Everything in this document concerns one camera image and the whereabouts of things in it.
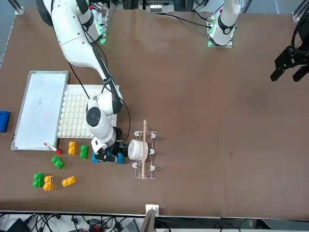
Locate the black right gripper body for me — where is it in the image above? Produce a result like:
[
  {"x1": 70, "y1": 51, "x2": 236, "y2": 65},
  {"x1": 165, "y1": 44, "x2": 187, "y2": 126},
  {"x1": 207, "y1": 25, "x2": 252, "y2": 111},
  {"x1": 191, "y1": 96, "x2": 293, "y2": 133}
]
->
[{"x1": 110, "y1": 141, "x2": 128, "y2": 158}]

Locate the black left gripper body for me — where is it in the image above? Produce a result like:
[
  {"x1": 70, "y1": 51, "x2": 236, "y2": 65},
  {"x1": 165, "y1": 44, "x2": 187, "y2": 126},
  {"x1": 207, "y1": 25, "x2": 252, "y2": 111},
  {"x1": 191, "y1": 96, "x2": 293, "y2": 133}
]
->
[{"x1": 291, "y1": 16, "x2": 309, "y2": 64}]

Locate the green two-stud block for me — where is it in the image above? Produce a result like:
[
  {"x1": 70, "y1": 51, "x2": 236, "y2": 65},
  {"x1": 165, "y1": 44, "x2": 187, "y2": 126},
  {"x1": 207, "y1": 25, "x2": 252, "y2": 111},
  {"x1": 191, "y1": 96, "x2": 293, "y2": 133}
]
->
[
  {"x1": 32, "y1": 173, "x2": 45, "y2": 188},
  {"x1": 80, "y1": 145, "x2": 90, "y2": 160},
  {"x1": 51, "y1": 156, "x2": 65, "y2": 170}
]

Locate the white studded baseplate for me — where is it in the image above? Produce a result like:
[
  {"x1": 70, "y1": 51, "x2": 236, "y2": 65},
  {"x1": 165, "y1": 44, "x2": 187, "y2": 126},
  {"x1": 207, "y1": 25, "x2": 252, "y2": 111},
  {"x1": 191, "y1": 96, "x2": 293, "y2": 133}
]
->
[{"x1": 57, "y1": 84, "x2": 121, "y2": 140}]

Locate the red capped marker pen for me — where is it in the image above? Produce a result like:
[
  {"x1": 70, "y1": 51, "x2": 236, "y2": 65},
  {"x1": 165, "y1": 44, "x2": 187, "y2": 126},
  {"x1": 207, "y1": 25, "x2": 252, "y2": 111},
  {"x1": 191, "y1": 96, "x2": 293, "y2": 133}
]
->
[{"x1": 40, "y1": 140, "x2": 62, "y2": 155}]

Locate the blue whiteboard eraser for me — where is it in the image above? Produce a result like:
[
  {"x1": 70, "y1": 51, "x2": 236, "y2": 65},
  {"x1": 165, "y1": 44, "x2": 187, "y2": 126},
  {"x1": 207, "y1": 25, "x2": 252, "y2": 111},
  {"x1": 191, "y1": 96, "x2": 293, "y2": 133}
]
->
[{"x1": 0, "y1": 110, "x2": 11, "y2": 133}]

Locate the white cup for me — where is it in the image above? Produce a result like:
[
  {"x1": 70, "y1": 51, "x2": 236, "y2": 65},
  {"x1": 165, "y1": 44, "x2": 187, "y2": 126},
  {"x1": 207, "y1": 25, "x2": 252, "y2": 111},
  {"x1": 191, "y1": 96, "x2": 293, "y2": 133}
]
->
[{"x1": 127, "y1": 139, "x2": 148, "y2": 160}]

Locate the yellow two-stud block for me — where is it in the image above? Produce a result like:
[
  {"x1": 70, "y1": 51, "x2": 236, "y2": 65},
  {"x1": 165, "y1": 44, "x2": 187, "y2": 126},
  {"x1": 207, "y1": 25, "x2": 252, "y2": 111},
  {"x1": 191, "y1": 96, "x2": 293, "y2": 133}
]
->
[
  {"x1": 42, "y1": 175, "x2": 55, "y2": 191},
  {"x1": 61, "y1": 176, "x2": 78, "y2": 188},
  {"x1": 68, "y1": 141, "x2": 78, "y2": 156}
]

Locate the aluminium frame post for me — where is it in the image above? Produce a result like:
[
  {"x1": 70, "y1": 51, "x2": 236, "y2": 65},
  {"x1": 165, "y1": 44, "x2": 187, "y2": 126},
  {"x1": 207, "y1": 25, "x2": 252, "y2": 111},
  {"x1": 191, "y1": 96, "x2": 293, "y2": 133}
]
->
[
  {"x1": 8, "y1": 0, "x2": 25, "y2": 15},
  {"x1": 291, "y1": 0, "x2": 309, "y2": 23}
]

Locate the white post bracket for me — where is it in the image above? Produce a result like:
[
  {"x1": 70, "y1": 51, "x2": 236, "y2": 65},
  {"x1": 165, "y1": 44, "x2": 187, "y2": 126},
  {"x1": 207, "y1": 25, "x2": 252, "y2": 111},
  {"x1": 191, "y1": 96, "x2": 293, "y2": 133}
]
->
[{"x1": 145, "y1": 204, "x2": 160, "y2": 216}]

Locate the grey aluminium camera post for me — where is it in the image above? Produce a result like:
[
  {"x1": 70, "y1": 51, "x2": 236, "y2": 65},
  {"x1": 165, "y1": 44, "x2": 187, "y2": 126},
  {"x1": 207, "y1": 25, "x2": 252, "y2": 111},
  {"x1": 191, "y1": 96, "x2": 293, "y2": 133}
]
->
[{"x1": 140, "y1": 208, "x2": 156, "y2": 232}]

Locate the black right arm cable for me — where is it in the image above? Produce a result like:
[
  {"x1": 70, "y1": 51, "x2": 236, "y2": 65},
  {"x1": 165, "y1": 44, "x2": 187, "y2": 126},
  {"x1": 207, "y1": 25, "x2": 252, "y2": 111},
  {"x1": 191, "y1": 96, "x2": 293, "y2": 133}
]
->
[{"x1": 90, "y1": 42, "x2": 132, "y2": 143}]

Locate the whiteboard with metal frame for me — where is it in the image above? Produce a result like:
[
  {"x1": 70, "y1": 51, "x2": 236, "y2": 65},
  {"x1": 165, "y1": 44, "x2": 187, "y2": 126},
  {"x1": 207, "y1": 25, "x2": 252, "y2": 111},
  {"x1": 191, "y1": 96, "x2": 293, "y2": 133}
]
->
[{"x1": 11, "y1": 70, "x2": 70, "y2": 152}]

